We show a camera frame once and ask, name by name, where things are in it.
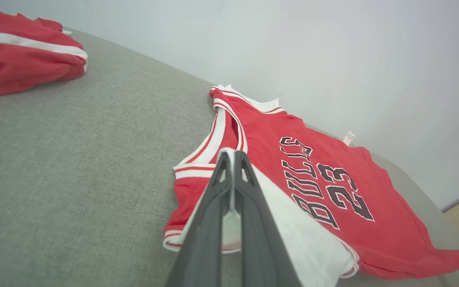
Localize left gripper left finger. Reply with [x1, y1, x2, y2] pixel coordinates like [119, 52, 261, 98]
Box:
[166, 149, 234, 287]

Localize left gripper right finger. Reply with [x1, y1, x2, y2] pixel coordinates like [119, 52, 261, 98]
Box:
[233, 151, 303, 287]

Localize red Bulls basketball jersey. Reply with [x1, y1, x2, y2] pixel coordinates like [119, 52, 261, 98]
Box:
[163, 84, 459, 287]

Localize red shorts with white stripe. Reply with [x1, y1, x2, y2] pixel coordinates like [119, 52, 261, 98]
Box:
[0, 4, 89, 98]

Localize grey fabric sofa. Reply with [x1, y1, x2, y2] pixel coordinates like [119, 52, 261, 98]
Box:
[0, 27, 459, 287]

